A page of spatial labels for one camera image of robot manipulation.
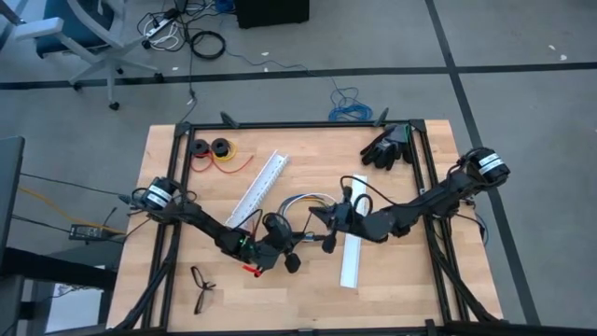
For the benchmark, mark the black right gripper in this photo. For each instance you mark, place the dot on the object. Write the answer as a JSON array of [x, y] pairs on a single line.
[[347, 217]]

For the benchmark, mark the black power adapter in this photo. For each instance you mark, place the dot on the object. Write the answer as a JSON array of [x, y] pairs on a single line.
[[86, 232]]

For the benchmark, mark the black side desk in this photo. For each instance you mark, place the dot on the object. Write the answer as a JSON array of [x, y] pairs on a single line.
[[46, 268]]

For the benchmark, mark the black frame clamp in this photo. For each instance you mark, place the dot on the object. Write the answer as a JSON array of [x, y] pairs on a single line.
[[382, 117], [229, 120]]

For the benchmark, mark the black floor box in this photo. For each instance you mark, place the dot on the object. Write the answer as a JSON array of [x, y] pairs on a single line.
[[270, 11]]

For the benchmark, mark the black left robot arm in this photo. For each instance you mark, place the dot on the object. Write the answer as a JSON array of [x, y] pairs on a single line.
[[205, 224]]

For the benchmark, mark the white power strip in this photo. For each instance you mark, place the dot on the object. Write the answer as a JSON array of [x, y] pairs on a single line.
[[161, 25]]

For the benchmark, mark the white duct cover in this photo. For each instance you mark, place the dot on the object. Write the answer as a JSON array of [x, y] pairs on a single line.
[[354, 233]]

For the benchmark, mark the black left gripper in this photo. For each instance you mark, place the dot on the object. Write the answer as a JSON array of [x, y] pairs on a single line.
[[268, 249]]

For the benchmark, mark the red plastic clip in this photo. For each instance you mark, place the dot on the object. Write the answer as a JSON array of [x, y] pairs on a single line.
[[252, 270]]

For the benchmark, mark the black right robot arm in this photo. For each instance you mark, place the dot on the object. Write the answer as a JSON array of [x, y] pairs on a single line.
[[420, 200]]

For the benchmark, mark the black aluminium table frame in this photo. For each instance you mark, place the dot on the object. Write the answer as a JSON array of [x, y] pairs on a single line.
[[303, 125]]

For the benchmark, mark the black eyeglasses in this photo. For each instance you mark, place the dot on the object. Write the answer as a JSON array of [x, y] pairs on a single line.
[[205, 285]]

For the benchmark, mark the black work glove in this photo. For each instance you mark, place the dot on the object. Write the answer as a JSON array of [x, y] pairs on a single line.
[[380, 154], [403, 140]]

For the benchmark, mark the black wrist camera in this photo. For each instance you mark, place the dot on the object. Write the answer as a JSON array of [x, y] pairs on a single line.
[[292, 262], [329, 243]]

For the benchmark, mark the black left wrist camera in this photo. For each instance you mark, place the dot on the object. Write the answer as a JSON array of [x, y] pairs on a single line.
[[292, 262]]

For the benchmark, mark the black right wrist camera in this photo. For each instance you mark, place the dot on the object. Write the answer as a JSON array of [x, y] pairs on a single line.
[[329, 243]]

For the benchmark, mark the black side panel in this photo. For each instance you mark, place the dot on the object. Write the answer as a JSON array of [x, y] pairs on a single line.
[[10, 196]]

